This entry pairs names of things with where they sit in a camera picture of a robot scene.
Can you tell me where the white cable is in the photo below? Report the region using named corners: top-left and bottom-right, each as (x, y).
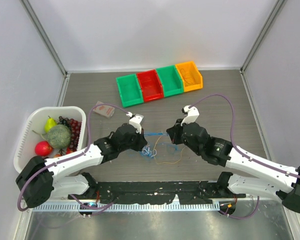
top-left (141, 146), bottom-right (157, 158)

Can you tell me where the blue cable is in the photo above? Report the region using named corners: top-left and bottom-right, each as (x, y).
top-left (126, 129), bottom-right (186, 161)

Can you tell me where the yellow cable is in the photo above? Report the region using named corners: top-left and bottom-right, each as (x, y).
top-left (153, 134), bottom-right (186, 166)

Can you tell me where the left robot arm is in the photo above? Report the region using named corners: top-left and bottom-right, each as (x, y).
top-left (15, 123), bottom-right (148, 211)

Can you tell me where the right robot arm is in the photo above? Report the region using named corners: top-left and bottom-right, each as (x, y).
top-left (166, 119), bottom-right (300, 214)

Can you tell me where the small card box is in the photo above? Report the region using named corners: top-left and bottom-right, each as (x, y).
top-left (93, 101), bottom-right (115, 119)

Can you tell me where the left green bin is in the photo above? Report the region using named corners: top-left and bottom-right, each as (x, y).
top-left (116, 74), bottom-right (144, 108)

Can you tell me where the green bin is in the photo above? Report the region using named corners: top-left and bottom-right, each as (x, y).
top-left (116, 74), bottom-right (144, 108)
top-left (156, 65), bottom-right (184, 98)

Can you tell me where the dark grape bunch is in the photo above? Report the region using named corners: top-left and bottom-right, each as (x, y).
top-left (58, 116), bottom-right (82, 152)

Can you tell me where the right green bin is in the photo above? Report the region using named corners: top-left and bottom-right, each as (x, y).
top-left (156, 65), bottom-right (184, 98)

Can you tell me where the orange bin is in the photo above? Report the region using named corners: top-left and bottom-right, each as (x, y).
top-left (175, 61), bottom-right (204, 92)

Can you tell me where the red bin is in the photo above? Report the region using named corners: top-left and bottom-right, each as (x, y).
top-left (136, 69), bottom-right (164, 102)

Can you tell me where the small peach fruit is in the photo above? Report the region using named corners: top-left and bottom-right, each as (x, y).
top-left (54, 148), bottom-right (73, 158)

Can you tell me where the green melon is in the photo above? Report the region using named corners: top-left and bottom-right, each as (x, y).
top-left (45, 124), bottom-right (71, 149)

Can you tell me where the green pear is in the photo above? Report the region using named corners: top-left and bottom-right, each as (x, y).
top-left (44, 116), bottom-right (58, 133)

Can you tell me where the red apple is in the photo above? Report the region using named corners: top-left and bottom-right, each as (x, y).
top-left (34, 141), bottom-right (54, 157)

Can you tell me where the white plastic basket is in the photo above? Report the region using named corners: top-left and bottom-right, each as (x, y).
top-left (13, 106), bottom-right (87, 173)

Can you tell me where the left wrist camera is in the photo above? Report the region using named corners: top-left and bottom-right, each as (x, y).
top-left (126, 112), bottom-right (144, 134)

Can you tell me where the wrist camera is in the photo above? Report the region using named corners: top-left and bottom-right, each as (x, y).
top-left (180, 105), bottom-right (200, 126)
top-left (126, 112), bottom-right (144, 134)

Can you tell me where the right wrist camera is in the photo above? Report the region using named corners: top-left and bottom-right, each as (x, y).
top-left (180, 105), bottom-right (200, 126)

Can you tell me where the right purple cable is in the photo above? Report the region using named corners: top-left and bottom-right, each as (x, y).
top-left (188, 93), bottom-right (300, 182)

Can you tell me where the purple cable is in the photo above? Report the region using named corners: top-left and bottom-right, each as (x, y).
top-left (188, 93), bottom-right (300, 182)
top-left (16, 104), bottom-right (133, 212)

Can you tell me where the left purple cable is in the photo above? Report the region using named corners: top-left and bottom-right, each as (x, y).
top-left (16, 104), bottom-right (133, 212)

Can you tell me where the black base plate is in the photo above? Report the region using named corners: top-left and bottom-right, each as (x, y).
top-left (75, 181), bottom-right (246, 205)

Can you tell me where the white cable duct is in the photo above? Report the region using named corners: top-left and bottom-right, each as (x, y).
top-left (33, 201), bottom-right (220, 212)

